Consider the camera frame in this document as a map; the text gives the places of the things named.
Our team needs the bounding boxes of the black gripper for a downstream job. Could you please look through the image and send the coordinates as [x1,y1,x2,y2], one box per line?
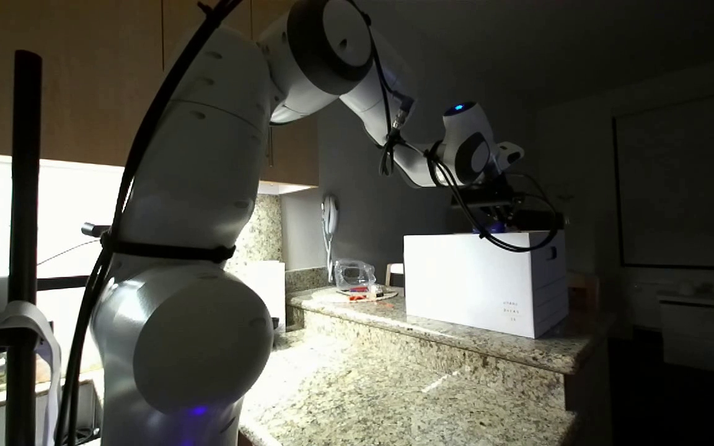
[453,180,569,235]

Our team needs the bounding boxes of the white rectangular storage box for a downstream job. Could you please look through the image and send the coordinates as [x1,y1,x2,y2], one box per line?
[401,229,572,341]

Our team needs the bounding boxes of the clear plastic container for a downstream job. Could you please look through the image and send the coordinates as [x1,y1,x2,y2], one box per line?
[332,257,379,299]

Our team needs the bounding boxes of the hanging kitchen utensil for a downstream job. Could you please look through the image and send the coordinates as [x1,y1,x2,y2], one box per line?
[321,192,342,282]

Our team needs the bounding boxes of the white bin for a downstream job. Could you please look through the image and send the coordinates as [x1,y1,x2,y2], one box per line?
[657,293,714,376]

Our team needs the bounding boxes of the white countertop appliance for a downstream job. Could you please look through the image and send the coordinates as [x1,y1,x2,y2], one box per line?
[231,257,291,335]

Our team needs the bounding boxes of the white clamp on pole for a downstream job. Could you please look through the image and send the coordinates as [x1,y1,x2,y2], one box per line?
[0,299,64,391]

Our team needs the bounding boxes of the brown wooden wall cabinets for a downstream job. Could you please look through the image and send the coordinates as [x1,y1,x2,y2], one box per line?
[0,0,322,189]

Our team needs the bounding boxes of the black camera stand pole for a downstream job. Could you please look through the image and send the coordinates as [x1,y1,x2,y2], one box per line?
[5,48,48,446]

